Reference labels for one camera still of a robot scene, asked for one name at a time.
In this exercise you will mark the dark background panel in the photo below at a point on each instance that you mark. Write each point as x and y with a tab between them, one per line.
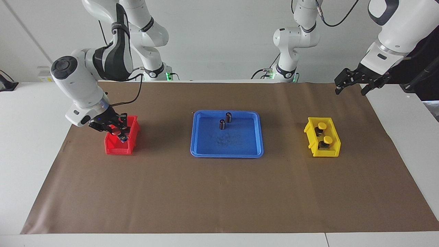
425	51

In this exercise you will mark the black cylindrical capacitor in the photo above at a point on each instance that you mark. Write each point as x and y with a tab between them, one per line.
228	117
222	124

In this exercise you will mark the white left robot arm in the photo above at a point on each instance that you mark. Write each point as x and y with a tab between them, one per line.
398	34

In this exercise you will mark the red plastic bin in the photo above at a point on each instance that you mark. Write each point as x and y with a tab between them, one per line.
115	147

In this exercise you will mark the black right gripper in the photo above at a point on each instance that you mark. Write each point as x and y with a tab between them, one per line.
106	120

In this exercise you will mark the brown paper table mat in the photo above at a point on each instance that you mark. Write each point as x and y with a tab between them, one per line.
219	192

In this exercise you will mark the blue plastic tray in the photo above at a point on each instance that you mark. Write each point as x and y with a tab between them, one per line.
236	144

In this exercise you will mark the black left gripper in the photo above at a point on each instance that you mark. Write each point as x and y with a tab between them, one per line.
365	75

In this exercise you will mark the white wall power strip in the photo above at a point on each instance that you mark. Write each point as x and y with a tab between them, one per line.
44	75

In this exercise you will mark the yellow push button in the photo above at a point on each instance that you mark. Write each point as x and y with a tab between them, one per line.
321	126
328	140

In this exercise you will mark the yellow plastic bin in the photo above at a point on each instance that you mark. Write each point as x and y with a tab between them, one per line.
334	137

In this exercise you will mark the black device at table edge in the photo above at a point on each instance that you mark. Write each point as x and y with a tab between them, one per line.
7	85

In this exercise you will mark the red push button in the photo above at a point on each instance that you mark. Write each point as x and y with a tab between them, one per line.
118	132

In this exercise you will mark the black stand pole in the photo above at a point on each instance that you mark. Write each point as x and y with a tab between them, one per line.
422	77

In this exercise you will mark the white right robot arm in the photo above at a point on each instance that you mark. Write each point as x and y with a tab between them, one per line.
82	82

